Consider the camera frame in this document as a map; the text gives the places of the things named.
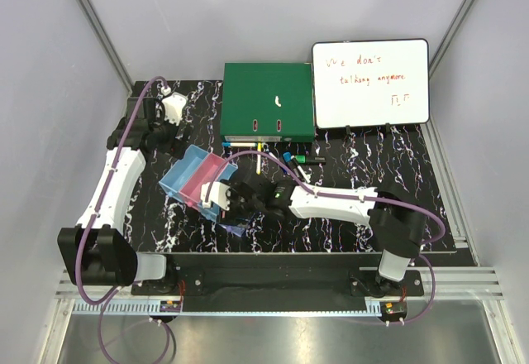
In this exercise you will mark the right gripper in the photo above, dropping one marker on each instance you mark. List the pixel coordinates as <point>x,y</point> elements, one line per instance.
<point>229,217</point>

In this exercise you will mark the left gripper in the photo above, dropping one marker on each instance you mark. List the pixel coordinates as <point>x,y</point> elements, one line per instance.
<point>175,146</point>

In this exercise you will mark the four-compartment colourful organizer tray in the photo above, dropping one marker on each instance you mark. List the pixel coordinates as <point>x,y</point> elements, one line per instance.
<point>197,167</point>

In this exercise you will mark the yellow highlighter pen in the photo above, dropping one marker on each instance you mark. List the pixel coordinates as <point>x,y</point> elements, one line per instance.
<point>258,159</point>

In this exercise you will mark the white marker blue cap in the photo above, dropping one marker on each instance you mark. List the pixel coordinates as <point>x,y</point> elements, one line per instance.
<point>239,144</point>

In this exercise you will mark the green ring binder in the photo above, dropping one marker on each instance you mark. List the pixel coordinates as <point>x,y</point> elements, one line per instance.
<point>248,111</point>

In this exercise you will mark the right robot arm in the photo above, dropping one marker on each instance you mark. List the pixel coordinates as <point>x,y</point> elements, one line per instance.
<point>397,226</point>

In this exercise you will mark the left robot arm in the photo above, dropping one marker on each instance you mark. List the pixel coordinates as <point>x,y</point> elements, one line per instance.
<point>95,251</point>

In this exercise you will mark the white pen blue tip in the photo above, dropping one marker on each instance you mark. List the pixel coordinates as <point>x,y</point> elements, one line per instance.
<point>278,162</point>

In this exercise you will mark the blue capped marker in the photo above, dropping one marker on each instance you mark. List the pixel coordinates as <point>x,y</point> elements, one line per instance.
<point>289,163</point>

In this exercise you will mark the green black marker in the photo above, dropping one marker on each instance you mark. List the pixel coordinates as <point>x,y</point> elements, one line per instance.
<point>310,160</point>

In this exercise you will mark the black marble pattern mat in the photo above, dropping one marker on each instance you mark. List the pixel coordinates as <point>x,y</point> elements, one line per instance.
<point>359,157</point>

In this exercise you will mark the white whiteboard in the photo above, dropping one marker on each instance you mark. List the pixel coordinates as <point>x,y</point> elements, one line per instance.
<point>371,83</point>

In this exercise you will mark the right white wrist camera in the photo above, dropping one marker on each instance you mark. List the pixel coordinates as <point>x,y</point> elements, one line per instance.
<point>214,193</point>

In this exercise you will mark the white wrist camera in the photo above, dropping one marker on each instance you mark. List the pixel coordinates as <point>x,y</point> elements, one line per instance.
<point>214,193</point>
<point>173,108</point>

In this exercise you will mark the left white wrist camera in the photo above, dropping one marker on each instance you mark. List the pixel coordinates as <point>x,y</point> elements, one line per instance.
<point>173,108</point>

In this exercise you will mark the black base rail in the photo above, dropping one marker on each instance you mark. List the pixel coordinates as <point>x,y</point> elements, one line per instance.
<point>278,283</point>

